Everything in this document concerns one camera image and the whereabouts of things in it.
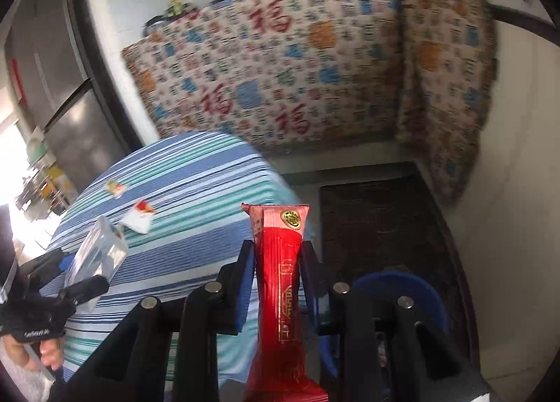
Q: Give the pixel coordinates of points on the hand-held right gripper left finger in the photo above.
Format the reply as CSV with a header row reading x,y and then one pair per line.
x,y
245,279

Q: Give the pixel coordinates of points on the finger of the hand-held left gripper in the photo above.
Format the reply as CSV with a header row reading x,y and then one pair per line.
x,y
85,289
46,264

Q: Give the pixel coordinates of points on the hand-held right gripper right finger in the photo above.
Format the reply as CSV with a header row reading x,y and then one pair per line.
x,y
313,275

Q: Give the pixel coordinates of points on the clear plastic box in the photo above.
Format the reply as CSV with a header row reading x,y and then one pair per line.
x,y
96,253

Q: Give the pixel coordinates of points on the red snack packet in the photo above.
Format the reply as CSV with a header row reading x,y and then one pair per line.
x,y
280,297

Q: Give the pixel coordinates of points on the blue plastic bucket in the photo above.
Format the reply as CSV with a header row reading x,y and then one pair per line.
x,y
420,292

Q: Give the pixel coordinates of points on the person's left forearm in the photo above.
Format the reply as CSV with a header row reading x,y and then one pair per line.
x,y
22,380

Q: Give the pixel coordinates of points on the person's left hand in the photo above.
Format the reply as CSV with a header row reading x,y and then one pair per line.
x,y
51,354

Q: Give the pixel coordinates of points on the yellow cardboard box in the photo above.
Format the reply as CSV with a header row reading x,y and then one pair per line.
x,y
61,183

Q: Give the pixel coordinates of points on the white red wrapper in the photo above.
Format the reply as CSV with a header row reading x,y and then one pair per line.
x,y
138,218

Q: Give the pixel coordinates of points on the green white snack packet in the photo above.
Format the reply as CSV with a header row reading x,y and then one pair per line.
x,y
116,188

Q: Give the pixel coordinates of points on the round table with striped cloth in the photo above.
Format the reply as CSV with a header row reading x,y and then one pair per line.
x,y
183,192

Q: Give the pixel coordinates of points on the green tiered storage rack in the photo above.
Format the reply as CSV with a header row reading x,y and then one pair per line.
x,y
37,148

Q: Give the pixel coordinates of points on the red hanging decoration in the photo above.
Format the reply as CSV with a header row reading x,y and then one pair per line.
x,y
18,82

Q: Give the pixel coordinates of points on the grey refrigerator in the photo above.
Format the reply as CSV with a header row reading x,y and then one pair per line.
x,y
57,78

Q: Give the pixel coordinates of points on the printed blanket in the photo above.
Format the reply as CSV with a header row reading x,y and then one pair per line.
x,y
262,69
446,91

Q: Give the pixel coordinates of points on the white kitchen counter cabinet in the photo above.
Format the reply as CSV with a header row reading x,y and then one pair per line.
x,y
516,144

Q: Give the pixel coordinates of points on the black condiment rack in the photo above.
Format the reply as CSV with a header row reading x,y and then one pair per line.
x,y
157,21

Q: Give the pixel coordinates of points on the yellow cap sauce bottle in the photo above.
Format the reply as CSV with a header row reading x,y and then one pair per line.
x,y
176,7

